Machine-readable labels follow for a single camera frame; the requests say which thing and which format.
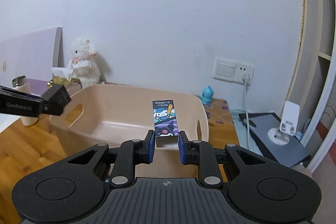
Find cartoon printed small box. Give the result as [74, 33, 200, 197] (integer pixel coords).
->
[153, 100, 179, 148]

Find small black box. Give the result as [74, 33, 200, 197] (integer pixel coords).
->
[41, 84, 71, 116]

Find white thermos bottle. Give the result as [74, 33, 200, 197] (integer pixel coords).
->
[11, 76, 39, 127]

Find purple flower table mat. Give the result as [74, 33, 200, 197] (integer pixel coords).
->
[203, 98, 234, 130]

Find lilac headboard panel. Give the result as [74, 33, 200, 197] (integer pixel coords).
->
[0, 27, 62, 96]

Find beige plastic storage basket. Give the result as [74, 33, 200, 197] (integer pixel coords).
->
[50, 84, 209, 154]

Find blue bird figurine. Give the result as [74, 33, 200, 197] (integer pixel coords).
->
[199, 86, 214, 105]

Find gold tissue box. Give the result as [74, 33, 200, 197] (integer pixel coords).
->
[47, 67, 82, 96]

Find white plush lamb toy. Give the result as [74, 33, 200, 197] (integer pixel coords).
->
[68, 38, 101, 88]

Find white phone stand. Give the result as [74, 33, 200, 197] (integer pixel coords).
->
[268, 101, 300, 146]

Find white wall switch socket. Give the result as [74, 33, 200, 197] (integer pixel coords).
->
[213, 58, 255, 85]

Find white wardrobe door frame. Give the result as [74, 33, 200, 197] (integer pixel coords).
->
[301, 0, 335, 172]

